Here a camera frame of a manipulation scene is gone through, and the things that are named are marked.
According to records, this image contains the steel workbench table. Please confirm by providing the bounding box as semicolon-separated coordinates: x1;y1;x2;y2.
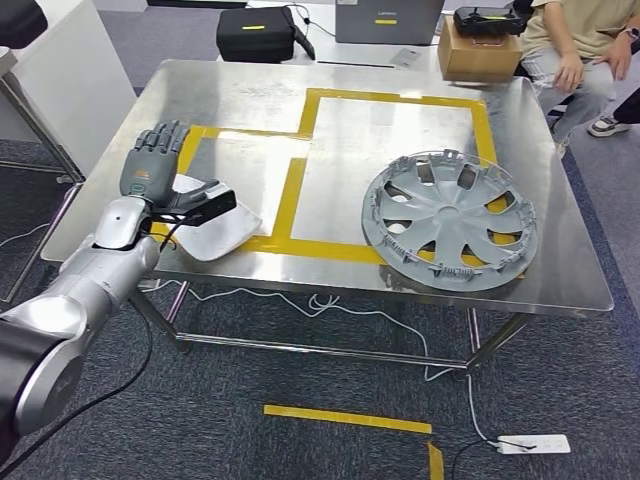
39;58;615;382

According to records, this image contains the black carrying case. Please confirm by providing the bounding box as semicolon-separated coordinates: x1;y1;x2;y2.
216;5;317;64

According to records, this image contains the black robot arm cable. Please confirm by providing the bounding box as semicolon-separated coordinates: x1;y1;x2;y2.
0;218;189;478

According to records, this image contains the small grey pad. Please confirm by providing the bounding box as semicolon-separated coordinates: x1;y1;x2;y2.
389;47;424;70

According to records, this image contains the cardboard box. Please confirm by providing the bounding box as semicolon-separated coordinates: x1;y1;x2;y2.
437;14;525;84

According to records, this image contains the grey wheel cover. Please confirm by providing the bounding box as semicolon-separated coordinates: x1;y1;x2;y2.
361;148;540;294

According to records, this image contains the steel side table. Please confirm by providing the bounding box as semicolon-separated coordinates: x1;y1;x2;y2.
0;46;86;313

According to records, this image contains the black chair seat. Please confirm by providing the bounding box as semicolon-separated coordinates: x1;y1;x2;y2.
0;0;50;51

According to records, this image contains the yellow workbench tape outline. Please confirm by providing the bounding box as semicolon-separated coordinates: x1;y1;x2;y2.
149;87;526;280

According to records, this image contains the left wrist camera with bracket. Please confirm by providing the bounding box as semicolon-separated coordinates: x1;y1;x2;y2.
149;188;238;230

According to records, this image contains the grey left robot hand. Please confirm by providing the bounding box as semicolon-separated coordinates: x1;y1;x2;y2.
118;120;221;212

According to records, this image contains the white curved plastic part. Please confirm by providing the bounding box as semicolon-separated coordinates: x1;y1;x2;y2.
149;173;263;263

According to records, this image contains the long white power strip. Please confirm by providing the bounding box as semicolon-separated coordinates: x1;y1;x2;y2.
497;433;572;456

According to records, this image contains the thin black floor cable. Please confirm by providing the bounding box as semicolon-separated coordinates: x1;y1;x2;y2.
450;437;538;480

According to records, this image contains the open yellow floor tape outline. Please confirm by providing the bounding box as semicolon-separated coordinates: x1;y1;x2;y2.
263;404;445;480

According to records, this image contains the white cable with adapter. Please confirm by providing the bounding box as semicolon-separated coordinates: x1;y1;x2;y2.
140;278;501;452
0;221;51;250

